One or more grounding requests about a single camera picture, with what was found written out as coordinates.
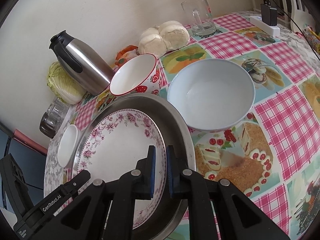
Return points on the colourful candy tube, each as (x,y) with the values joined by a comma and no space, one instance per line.
(312,38)

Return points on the light blue round bowl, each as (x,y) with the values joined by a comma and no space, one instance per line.
(212,95)

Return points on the white square bowl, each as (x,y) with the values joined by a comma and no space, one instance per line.
(67,145)

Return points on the bag of white buns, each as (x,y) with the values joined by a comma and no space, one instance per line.
(169,36)

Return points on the floral white plate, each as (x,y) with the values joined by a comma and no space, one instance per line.
(113,147)

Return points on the red rimmed strawberry bowl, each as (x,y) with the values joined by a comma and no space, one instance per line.
(140,74)

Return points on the orange snack packet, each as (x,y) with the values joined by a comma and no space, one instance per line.
(125,55)

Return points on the brown glass cup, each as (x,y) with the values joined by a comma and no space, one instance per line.
(49,125)

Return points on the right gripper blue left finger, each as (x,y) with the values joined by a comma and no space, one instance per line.
(149,173)

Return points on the white power strip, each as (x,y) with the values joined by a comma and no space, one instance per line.
(273,31)

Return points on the black power adapter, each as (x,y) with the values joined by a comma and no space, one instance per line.
(268,13)

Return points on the clear glass mug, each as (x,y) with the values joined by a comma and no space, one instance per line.
(199,17)

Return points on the checkered picture tablecloth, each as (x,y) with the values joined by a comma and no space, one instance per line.
(272,154)

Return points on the stainless steel thermos jug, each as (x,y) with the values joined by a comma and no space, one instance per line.
(82,63)

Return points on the large stainless steel pan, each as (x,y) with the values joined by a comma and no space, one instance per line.
(170,211)

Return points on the napa cabbage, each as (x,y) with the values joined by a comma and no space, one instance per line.
(64,86)

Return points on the upturned clear glass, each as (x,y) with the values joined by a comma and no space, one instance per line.
(58,108)

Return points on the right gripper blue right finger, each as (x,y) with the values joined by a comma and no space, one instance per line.
(172,170)

